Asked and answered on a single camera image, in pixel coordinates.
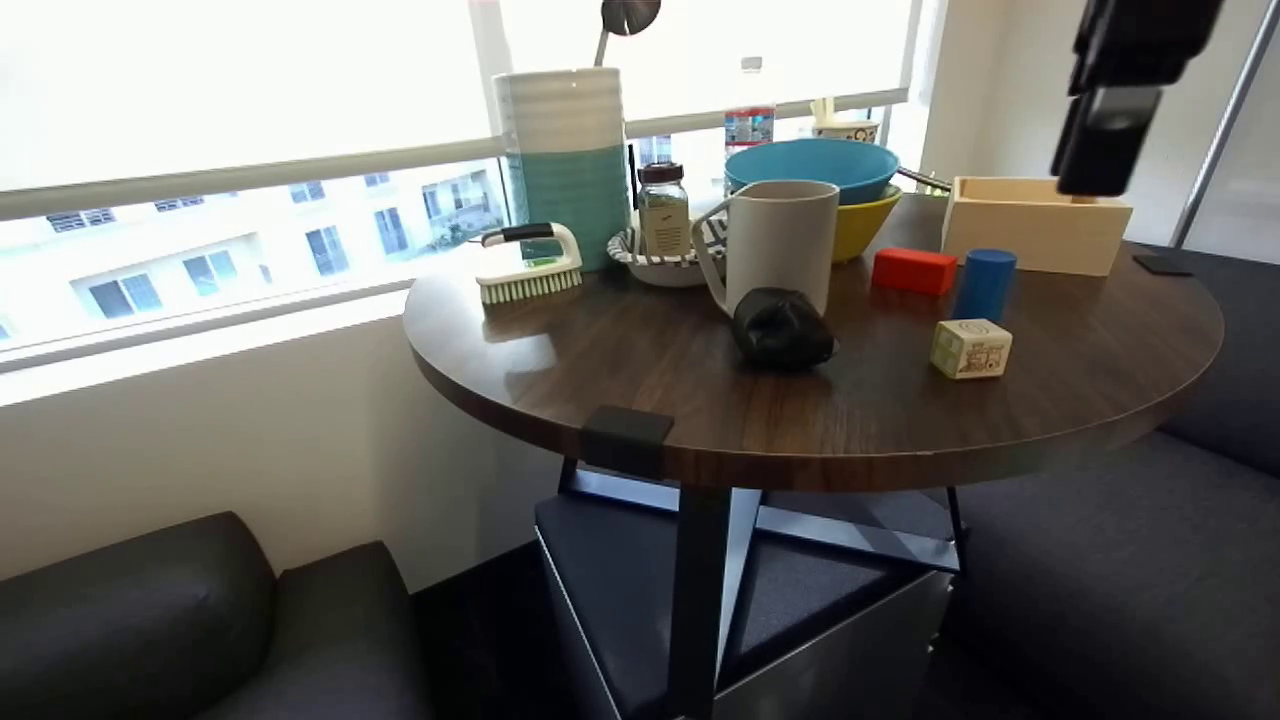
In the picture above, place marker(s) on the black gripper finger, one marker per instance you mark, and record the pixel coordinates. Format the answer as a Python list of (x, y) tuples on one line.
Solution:
[(1126, 156), (1083, 161)]

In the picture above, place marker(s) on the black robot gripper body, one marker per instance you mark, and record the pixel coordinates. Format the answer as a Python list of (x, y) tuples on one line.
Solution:
[(1144, 33)]

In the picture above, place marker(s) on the black lumpy object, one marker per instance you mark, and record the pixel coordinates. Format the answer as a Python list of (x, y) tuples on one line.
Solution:
[(781, 331)]

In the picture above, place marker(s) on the light wooden open box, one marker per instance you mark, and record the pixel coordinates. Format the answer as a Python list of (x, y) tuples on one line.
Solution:
[(1034, 230)]

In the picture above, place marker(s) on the grey metal pole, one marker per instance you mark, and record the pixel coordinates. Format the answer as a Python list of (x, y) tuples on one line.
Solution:
[(1234, 126)]

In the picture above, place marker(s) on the blue cylinder block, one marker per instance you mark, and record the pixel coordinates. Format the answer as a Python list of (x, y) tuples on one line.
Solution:
[(985, 284)]

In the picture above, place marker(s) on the red rectangular block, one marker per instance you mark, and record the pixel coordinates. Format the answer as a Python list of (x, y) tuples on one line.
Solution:
[(915, 273)]

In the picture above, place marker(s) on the wooden letter cube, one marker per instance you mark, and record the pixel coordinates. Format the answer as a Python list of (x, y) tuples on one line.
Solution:
[(969, 350)]

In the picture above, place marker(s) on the yellow bowl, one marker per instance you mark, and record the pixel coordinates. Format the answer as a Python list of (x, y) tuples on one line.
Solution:
[(865, 225)]

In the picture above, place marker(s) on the blue bowl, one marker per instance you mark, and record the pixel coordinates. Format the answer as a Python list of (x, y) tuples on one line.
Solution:
[(813, 169)]

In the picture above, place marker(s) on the colourful small carton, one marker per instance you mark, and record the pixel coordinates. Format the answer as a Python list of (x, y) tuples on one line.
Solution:
[(751, 129)]

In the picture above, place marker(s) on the dark grey fabric sofa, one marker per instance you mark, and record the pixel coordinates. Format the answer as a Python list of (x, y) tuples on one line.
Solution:
[(1144, 534)]

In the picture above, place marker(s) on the glass spice jar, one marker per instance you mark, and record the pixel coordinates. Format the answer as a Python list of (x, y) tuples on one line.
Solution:
[(663, 210)]

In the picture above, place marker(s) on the small white plate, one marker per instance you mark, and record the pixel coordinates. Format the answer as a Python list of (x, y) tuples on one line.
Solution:
[(652, 264)]

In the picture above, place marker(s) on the metal ladle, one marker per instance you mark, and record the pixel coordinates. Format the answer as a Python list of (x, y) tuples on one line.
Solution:
[(620, 20)]

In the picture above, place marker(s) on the white and teal canister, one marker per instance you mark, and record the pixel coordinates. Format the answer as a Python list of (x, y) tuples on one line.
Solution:
[(564, 167)]

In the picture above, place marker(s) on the black clamp on table edge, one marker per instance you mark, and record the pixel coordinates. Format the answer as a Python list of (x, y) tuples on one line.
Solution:
[(627, 440)]

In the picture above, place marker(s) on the black leather sofa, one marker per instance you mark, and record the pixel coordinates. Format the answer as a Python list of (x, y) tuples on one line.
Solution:
[(174, 633)]

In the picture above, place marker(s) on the black table pedestal leg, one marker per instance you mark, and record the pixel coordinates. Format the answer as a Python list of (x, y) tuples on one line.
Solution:
[(703, 600)]

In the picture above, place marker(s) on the white window frame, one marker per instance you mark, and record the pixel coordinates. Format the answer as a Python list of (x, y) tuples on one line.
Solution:
[(484, 80)]

